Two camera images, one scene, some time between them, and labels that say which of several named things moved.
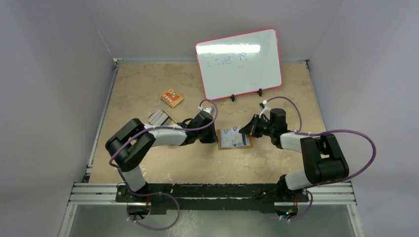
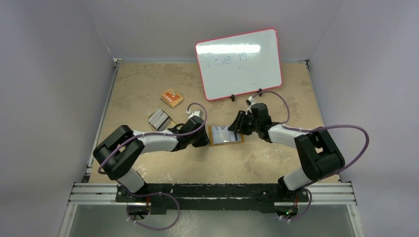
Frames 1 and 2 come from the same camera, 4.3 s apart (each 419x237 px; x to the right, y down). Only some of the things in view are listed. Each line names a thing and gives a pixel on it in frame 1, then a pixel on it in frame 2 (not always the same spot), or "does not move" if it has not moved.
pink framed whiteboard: x=239 y=64 does not move
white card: x=236 y=135 -> x=221 y=134
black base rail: x=168 y=198 does not move
